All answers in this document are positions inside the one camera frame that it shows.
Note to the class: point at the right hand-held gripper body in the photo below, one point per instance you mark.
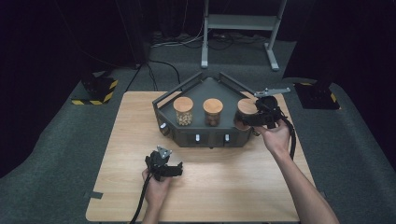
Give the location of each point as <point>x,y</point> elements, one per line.
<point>270,112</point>

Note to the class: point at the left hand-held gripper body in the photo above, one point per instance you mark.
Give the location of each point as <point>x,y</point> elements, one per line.
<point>157,165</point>

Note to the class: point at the glass jar with wooden lid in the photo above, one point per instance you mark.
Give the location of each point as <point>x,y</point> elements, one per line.
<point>246,107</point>

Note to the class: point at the glass jar with brown nuts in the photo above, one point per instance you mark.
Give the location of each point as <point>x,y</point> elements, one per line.
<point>213,111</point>

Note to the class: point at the glass jar with pale beans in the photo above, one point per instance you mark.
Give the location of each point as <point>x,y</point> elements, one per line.
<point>183,112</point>

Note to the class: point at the dark grey corner shelf rack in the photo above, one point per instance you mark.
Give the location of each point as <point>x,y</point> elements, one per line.
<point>202,90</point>

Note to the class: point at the person's left hand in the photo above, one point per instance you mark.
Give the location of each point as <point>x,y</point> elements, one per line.
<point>157,191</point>

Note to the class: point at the person's right hand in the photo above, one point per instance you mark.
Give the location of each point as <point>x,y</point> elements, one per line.
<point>275,138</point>

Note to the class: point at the grey metal stand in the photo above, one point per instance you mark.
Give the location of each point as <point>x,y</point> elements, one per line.
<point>241,23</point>

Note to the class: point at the black yellow striped stand base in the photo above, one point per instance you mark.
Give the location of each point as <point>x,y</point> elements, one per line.
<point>98,90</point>

